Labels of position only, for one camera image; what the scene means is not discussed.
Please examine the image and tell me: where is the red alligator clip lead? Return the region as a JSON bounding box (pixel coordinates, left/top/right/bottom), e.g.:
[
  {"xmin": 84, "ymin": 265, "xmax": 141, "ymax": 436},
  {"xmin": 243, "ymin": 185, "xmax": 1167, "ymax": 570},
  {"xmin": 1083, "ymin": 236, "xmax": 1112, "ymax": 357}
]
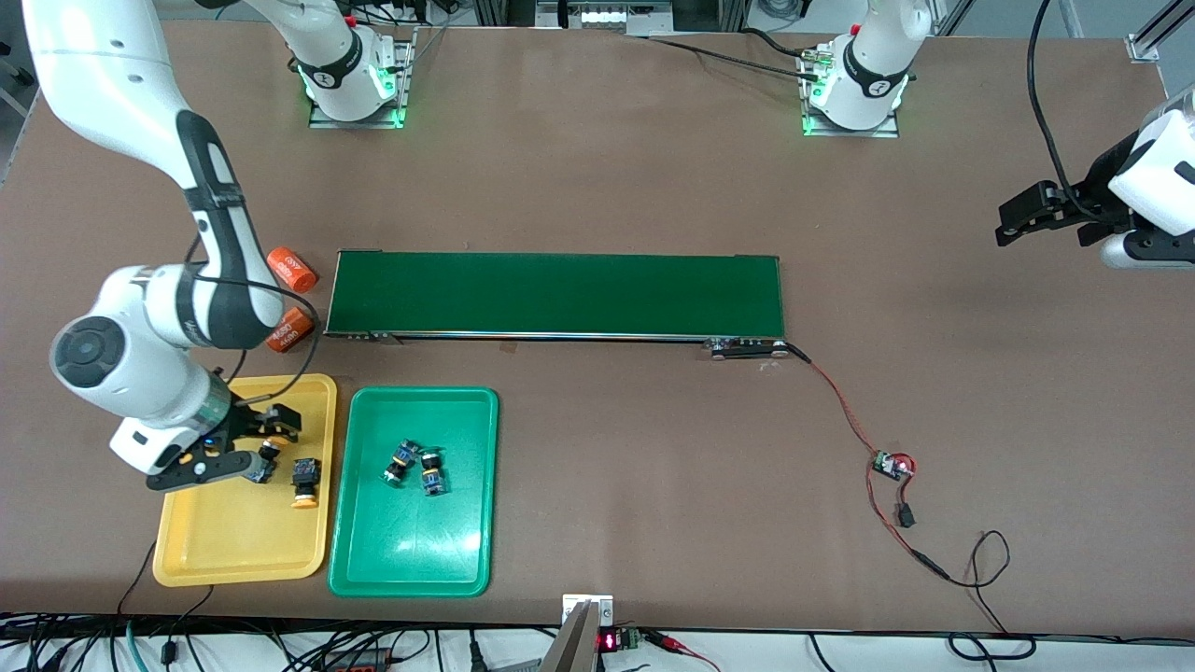
[{"xmin": 644, "ymin": 630, "xmax": 722, "ymax": 672}]

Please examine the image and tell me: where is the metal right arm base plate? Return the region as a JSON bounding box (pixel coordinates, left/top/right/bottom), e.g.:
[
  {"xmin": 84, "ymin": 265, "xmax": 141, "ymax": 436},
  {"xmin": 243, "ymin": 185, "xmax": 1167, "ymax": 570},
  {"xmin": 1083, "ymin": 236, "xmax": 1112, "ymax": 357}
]
[{"xmin": 308, "ymin": 28, "xmax": 416, "ymax": 129}]

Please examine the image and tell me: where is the yellow plastic tray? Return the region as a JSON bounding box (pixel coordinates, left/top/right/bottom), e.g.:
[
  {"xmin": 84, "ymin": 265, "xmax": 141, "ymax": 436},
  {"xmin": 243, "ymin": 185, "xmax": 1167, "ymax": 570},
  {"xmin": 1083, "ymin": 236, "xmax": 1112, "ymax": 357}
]
[{"xmin": 152, "ymin": 373, "xmax": 338, "ymax": 588}]

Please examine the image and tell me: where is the green push button switch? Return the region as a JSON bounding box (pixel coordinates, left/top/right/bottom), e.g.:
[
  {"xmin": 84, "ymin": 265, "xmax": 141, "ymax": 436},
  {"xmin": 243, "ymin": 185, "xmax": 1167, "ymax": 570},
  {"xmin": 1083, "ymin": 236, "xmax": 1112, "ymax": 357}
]
[
  {"xmin": 416, "ymin": 448, "xmax": 451, "ymax": 497},
  {"xmin": 380, "ymin": 439, "xmax": 418, "ymax": 488}
]

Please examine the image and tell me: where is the black cable to base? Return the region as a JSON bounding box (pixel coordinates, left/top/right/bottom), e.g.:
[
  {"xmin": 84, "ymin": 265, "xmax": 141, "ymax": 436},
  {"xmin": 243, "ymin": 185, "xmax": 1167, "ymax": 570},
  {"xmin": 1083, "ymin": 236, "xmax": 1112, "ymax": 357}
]
[{"xmin": 644, "ymin": 28, "xmax": 822, "ymax": 83}]

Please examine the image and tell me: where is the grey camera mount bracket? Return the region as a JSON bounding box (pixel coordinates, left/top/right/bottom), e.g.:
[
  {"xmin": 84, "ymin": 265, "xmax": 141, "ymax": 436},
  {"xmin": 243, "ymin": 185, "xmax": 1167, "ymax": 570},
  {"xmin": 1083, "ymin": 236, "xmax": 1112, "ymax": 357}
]
[{"xmin": 540, "ymin": 595, "xmax": 615, "ymax": 672}]

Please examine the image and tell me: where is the yellow push button switch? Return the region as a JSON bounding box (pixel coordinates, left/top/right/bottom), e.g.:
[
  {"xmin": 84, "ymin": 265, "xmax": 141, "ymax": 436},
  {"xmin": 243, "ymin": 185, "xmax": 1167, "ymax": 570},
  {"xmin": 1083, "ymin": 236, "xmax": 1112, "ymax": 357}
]
[
  {"xmin": 290, "ymin": 456, "xmax": 321, "ymax": 511},
  {"xmin": 246, "ymin": 437, "xmax": 285, "ymax": 484}
]

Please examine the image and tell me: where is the green conveyor belt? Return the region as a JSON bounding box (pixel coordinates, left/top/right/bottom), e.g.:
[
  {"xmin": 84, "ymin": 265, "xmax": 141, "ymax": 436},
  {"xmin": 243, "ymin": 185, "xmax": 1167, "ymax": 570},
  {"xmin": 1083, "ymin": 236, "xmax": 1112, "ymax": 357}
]
[{"xmin": 324, "ymin": 249, "xmax": 790, "ymax": 362}]

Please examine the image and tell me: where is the aluminium frame profile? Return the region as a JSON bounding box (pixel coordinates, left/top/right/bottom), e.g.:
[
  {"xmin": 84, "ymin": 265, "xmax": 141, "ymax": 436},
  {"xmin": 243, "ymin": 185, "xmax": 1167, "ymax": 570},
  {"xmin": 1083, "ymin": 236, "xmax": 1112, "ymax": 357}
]
[{"xmin": 1127, "ymin": 0, "xmax": 1195, "ymax": 64}]

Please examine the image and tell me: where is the grey equipment with lights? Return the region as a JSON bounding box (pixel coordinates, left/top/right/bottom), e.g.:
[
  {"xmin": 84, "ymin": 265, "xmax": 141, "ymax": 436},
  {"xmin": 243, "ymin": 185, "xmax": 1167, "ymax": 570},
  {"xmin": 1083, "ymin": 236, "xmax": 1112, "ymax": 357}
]
[{"xmin": 537, "ymin": 0, "xmax": 673, "ymax": 34}]

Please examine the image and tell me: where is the red and black wire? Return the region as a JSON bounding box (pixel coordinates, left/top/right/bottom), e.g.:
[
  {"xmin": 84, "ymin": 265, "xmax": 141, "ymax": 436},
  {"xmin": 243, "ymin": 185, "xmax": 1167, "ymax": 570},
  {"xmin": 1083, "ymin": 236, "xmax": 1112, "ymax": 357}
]
[{"xmin": 784, "ymin": 342, "xmax": 951, "ymax": 581}]

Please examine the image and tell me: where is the thin black looped cable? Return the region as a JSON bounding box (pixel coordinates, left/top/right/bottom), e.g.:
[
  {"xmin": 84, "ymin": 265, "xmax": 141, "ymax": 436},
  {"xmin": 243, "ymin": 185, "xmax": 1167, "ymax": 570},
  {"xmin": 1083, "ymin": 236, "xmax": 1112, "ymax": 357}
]
[{"xmin": 943, "ymin": 530, "xmax": 1037, "ymax": 662}]

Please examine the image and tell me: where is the green plastic tray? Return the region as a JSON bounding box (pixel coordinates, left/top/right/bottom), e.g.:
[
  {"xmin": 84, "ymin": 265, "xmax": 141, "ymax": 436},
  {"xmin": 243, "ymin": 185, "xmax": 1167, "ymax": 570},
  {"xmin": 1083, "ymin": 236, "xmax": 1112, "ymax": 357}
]
[{"xmin": 328, "ymin": 386, "xmax": 499, "ymax": 598}]

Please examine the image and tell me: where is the orange cylindrical battery cell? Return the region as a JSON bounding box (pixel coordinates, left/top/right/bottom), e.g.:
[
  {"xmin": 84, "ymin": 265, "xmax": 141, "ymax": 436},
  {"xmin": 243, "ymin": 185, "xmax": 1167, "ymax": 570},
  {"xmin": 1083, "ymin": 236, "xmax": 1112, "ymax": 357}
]
[
  {"xmin": 266, "ymin": 306, "xmax": 315, "ymax": 353},
  {"xmin": 266, "ymin": 245, "xmax": 319, "ymax": 293}
]

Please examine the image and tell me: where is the thin black table cable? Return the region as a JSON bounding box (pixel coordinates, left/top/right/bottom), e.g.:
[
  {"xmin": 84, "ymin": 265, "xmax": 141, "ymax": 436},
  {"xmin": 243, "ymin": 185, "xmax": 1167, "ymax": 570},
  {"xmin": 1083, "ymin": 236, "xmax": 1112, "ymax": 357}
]
[
  {"xmin": 171, "ymin": 585, "xmax": 216, "ymax": 645},
  {"xmin": 117, "ymin": 541, "xmax": 158, "ymax": 617}
]

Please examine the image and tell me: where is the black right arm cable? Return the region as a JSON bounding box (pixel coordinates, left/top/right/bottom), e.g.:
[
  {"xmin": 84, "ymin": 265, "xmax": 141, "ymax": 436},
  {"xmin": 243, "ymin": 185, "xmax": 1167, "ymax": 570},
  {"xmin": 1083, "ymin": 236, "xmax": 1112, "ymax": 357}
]
[{"xmin": 182, "ymin": 233, "xmax": 324, "ymax": 409}]

